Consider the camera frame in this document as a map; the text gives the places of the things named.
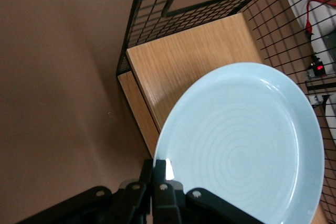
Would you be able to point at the light blue plate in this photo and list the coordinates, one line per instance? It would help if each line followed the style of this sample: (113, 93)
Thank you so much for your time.
(236, 142)

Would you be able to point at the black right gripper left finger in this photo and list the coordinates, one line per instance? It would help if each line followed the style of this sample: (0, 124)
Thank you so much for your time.
(118, 208)

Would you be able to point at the red digit display module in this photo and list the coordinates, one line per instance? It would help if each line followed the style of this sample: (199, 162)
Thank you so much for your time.
(319, 68)

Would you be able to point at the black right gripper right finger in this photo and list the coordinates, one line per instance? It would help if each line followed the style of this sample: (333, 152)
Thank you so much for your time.
(178, 208)

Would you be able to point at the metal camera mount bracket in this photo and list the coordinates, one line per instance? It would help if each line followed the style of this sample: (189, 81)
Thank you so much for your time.
(320, 85)

